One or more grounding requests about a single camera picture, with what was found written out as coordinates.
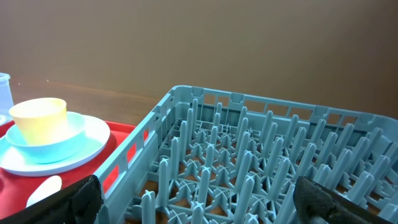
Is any yellow plastic cup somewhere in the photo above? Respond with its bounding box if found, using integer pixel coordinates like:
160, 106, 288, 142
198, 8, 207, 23
9, 98, 70, 146

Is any grey dishwasher rack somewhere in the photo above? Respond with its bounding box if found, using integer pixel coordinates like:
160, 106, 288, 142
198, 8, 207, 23
96, 86, 397, 223

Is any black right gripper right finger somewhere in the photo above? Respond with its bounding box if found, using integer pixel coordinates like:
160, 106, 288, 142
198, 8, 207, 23
293, 176, 389, 224

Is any red serving tray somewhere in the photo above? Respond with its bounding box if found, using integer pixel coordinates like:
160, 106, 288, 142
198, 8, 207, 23
1, 121, 136, 218

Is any white plastic spoon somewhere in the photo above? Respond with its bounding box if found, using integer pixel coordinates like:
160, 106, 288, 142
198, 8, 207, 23
25, 175, 62, 208

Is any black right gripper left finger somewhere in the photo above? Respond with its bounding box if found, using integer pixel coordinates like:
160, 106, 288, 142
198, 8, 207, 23
1, 175, 104, 224

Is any light blue plate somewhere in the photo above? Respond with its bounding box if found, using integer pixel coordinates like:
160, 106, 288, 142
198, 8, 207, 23
1, 115, 111, 177

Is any light blue bowl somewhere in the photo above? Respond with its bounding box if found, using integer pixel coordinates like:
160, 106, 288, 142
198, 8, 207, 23
5, 111, 86, 164

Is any clear plastic bin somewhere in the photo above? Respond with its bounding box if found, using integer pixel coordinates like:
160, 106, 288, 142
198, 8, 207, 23
0, 73, 14, 125

